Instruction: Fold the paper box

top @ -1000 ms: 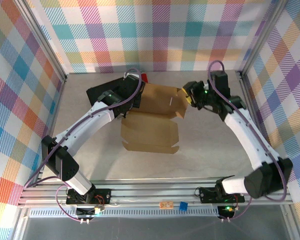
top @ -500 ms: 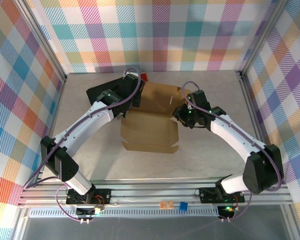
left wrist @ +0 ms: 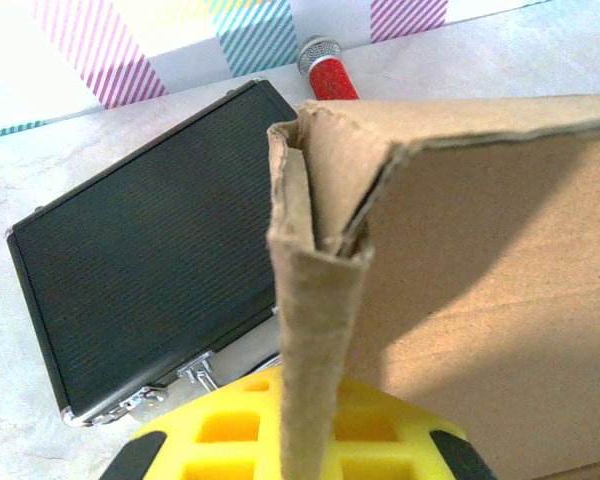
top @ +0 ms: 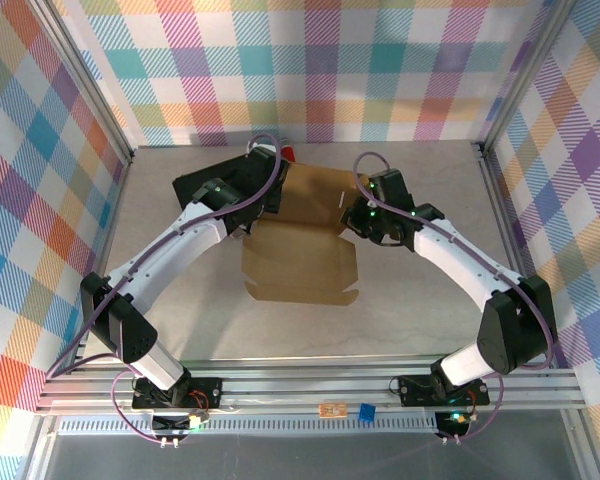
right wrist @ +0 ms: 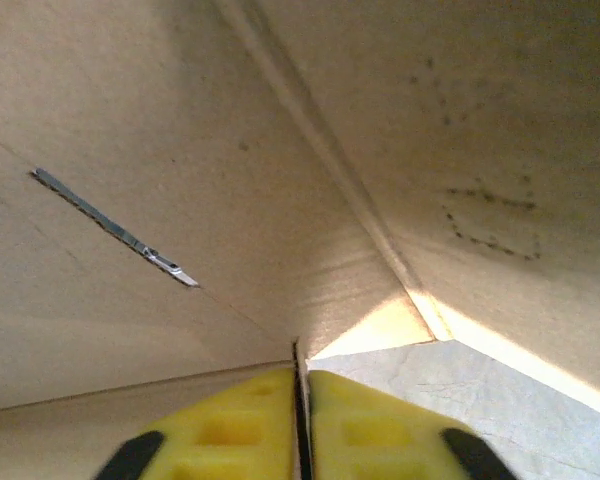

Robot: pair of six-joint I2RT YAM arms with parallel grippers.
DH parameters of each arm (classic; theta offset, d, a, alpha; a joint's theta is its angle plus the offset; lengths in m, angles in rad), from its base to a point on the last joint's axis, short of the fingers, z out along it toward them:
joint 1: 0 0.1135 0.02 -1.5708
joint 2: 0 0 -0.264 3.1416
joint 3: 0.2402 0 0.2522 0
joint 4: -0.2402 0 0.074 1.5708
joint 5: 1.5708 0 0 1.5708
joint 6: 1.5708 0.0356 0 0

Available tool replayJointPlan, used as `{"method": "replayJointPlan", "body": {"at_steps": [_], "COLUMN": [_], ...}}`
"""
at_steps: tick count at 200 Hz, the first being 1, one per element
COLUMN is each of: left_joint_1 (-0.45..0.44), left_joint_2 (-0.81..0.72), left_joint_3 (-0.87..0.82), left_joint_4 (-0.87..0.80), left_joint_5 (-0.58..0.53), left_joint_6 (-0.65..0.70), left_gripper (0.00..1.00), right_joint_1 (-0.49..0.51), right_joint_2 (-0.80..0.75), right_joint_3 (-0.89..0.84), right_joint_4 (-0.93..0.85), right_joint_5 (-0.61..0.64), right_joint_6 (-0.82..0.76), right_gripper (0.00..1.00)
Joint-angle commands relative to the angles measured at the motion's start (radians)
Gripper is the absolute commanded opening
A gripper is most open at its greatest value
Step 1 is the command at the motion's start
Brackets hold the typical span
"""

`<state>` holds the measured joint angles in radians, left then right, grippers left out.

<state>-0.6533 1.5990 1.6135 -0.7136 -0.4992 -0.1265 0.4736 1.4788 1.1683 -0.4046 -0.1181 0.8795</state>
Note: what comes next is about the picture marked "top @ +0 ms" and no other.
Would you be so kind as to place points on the aluminium corner post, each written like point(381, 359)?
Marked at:
point(525, 75)
point(80, 75)

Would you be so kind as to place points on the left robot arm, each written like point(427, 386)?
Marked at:
point(120, 320)

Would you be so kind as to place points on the small orange tag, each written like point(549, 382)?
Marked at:
point(332, 411)

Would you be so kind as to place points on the small blue block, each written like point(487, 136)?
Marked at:
point(366, 412)

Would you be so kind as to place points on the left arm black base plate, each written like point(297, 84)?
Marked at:
point(205, 392)

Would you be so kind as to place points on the red microphone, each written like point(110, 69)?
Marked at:
point(289, 152)

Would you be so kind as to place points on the aluminium side rail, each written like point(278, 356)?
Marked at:
point(112, 220)
point(505, 220)

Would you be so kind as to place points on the black carrying case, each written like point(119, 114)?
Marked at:
point(190, 182)

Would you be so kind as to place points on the aluminium frame rails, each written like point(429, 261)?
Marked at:
point(305, 385)

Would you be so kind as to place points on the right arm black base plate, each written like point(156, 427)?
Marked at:
point(415, 390)

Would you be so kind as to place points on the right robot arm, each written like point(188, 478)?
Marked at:
point(515, 330)

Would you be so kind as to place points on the brown cardboard box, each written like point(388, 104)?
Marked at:
point(300, 250)

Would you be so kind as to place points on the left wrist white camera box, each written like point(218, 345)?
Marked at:
point(265, 147)

